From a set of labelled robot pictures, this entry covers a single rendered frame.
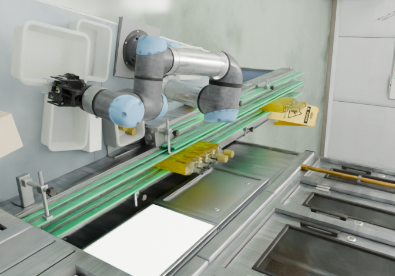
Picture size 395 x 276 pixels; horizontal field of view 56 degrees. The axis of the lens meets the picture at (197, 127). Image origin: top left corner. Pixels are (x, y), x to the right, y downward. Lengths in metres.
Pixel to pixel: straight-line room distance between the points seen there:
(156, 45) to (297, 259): 0.89
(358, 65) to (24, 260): 6.98
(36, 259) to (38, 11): 0.90
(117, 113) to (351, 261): 0.97
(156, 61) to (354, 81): 6.67
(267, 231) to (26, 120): 1.00
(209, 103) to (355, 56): 6.25
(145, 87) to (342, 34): 6.62
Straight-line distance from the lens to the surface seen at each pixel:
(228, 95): 1.26
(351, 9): 7.40
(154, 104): 0.98
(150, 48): 0.96
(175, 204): 1.64
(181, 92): 1.45
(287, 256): 1.44
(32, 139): 1.48
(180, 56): 1.03
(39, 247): 0.87
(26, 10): 1.45
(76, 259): 0.81
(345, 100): 7.60
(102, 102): 0.92
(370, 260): 1.51
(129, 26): 1.72
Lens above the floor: 1.97
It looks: 33 degrees down
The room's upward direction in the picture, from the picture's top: 101 degrees clockwise
